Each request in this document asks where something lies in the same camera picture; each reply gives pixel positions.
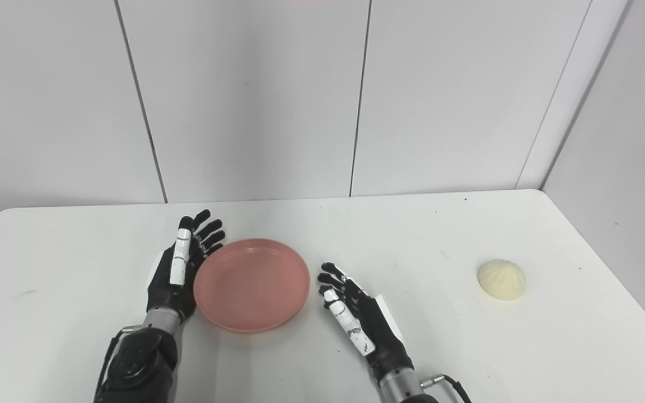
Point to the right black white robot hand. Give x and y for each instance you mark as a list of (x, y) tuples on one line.
[(364, 322)]

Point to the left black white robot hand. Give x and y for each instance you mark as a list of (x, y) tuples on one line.
[(180, 274)]

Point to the pink round plate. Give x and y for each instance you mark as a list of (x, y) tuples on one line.
[(252, 285)]

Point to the cream steamed bun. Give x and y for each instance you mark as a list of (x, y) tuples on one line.
[(501, 279)]

